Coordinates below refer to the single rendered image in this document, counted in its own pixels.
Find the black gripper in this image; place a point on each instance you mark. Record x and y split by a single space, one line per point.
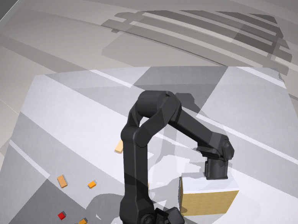
174 217

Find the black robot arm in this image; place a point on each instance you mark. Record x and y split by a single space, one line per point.
162 108

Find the red block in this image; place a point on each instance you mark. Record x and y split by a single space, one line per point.
61 216

